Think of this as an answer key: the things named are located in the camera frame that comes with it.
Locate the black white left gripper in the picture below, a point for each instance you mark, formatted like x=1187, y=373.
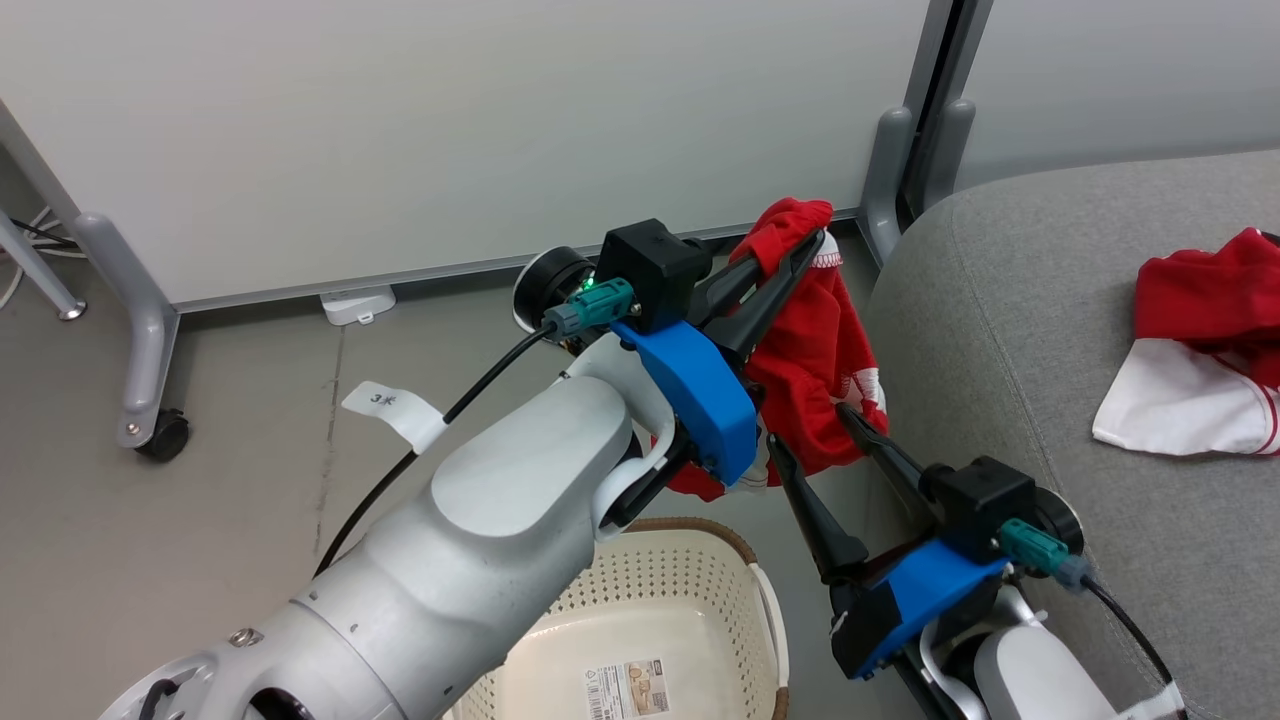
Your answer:
x=550, y=285

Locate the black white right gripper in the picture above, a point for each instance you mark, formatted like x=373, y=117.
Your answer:
x=855, y=620

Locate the red garment white trim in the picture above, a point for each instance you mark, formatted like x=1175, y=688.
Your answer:
x=810, y=360

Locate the red and white jersey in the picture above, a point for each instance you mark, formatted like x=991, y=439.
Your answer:
x=1200, y=350

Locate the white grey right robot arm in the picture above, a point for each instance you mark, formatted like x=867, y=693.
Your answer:
x=1030, y=680

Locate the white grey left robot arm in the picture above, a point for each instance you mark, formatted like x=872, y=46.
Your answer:
x=450, y=580

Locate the grey fabric sofa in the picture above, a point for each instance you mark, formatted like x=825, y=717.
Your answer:
x=1000, y=350

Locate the grey partition foot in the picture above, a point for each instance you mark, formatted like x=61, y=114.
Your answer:
x=945, y=150
x=885, y=180

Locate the cream perforated laundry basket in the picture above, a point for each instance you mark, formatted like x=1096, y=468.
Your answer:
x=680, y=600

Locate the printed basket sticker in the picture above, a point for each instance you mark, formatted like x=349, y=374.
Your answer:
x=627, y=688

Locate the white power adapter box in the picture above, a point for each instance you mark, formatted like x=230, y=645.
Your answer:
x=357, y=305

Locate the black caster wheel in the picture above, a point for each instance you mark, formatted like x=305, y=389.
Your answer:
x=165, y=436

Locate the grey partition leg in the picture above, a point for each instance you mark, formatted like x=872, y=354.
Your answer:
x=140, y=330

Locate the grey metal table leg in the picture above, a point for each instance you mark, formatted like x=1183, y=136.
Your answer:
x=40, y=275

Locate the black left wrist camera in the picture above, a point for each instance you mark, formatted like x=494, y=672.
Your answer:
x=650, y=265

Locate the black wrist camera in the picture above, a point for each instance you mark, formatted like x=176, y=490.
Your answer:
x=650, y=265
x=980, y=505

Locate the blue left camera mount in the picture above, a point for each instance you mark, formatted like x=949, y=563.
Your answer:
x=700, y=400

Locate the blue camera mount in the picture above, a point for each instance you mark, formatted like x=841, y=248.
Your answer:
x=700, y=400
x=940, y=590

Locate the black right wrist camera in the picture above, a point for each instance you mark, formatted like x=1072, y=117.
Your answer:
x=980, y=505

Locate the blue right camera mount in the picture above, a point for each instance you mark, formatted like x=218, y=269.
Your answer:
x=940, y=590

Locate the white partition panel grey frame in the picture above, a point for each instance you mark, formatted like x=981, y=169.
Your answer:
x=450, y=130

